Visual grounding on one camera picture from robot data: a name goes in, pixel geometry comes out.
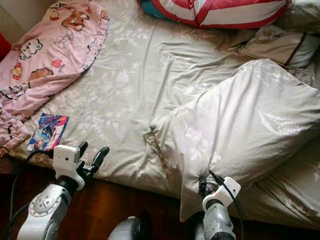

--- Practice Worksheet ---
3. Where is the colourful comic book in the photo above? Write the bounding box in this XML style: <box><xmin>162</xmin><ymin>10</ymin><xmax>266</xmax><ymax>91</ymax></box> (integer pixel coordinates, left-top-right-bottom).
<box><xmin>26</xmin><ymin>113</ymin><xmax>70</xmax><ymax>152</ymax></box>

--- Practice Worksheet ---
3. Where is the large grey white pillow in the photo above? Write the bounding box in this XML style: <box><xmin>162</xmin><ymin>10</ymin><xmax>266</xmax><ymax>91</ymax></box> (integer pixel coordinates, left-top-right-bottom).
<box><xmin>144</xmin><ymin>58</ymin><xmax>320</xmax><ymax>222</ymax></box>

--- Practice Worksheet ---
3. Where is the pink cartoon print blanket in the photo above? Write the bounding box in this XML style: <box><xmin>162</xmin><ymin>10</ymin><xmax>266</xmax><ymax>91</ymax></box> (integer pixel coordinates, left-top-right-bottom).
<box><xmin>0</xmin><ymin>0</ymin><xmax>111</xmax><ymax>157</ymax></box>

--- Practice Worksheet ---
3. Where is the silver robot right leg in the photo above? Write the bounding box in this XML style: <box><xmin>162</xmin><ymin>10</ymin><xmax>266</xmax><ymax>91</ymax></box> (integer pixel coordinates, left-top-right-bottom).
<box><xmin>190</xmin><ymin>220</ymin><xmax>206</xmax><ymax>240</ymax></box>

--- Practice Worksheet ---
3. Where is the bed with grey floral sheet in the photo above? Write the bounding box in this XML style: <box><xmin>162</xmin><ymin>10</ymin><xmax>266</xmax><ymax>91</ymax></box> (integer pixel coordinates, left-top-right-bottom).
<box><xmin>0</xmin><ymin>0</ymin><xmax>320</xmax><ymax>231</ymax></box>

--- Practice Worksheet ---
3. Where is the red cushion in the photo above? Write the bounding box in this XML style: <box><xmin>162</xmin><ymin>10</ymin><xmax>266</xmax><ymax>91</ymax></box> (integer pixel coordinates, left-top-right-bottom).
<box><xmin>0</xmin><ymin>34</ymin><xmax>12</xmax><ymax>62</ymax></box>

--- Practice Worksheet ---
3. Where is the small grey floral pillow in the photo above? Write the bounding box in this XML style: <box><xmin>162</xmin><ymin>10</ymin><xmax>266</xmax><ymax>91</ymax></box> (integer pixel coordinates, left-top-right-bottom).
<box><xmin>239</xmin><ymin>25</ymin><xmax>320</xmax><ymax>70</ymax></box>

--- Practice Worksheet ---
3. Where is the red white striped pillow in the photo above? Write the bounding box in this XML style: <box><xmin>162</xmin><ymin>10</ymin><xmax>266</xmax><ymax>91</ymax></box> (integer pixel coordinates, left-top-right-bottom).
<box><xmin>136</xmin><ymin>0</ymin><xmax>292</xmax><ymax>30</ymax></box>

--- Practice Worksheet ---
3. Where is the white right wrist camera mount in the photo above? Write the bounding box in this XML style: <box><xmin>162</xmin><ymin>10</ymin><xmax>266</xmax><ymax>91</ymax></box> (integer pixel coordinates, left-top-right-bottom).
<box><xmin>202</xmin><ymin>176</ymin><xmax>242</xmax><ymax>213</ymax></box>

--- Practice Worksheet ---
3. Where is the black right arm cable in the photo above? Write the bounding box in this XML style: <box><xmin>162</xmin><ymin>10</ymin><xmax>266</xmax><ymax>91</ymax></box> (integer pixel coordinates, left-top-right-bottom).
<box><xmin>209</xmin><ymin>170</ymin><xmax>246</xmax><ymax>240</ymax></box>

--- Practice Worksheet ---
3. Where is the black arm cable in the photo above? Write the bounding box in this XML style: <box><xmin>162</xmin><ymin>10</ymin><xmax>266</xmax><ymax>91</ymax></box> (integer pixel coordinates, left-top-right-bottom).
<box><xmin>209</xmin><ymin>170</ymin><xmax>246</xmax><ymax>240</ymax></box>
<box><xmin>5</xmin><ymin>149</ymin><xmax>56</xmax><ymax>240</ymax></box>

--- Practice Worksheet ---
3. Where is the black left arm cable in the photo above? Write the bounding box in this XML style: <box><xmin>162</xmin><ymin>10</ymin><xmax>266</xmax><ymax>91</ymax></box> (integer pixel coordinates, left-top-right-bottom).
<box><xmin>5</xmin><ymin>149</ymin><xmax>56</xmax><ymax>240</ymax></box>

